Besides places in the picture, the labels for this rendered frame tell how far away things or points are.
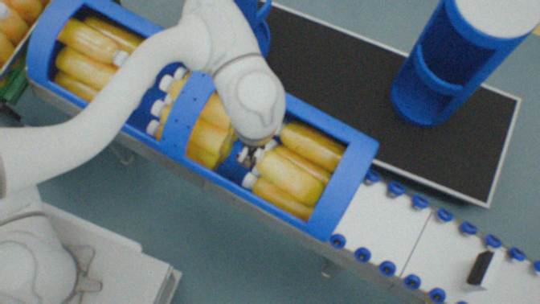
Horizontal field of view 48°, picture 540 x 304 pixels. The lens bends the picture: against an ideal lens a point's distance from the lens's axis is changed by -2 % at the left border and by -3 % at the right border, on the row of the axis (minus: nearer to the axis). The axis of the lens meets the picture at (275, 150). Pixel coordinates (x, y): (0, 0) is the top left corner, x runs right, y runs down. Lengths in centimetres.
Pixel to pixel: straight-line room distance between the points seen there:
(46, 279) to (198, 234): 134
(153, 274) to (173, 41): 67
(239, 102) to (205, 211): 164
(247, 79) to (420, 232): 86
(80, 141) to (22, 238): 49
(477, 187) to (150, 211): 137
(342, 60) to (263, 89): 168
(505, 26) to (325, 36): 105
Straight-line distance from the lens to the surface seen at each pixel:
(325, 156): 152
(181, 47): 108
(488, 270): 162
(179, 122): 146
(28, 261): 133
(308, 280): 261
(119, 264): 156
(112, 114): 95
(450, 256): 176
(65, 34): 164
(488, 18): 188
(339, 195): 141
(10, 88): 195
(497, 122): 277
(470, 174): 266
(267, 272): 260
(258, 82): 103
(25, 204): 142
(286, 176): 145
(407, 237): 173
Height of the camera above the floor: 260
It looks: 75 degrees down
